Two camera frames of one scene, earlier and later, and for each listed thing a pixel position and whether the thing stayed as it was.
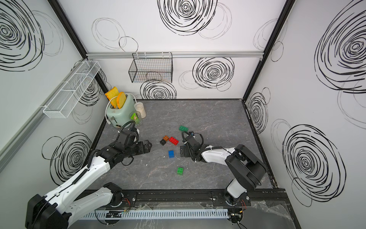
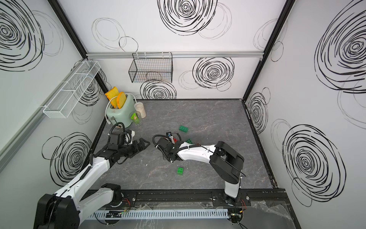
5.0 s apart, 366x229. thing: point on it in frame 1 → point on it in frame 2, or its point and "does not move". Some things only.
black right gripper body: [187, 153] → [166, 156]
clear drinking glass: [136, 116] does not move
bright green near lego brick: [180, 171] does not move
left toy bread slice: [112, 93] does not move
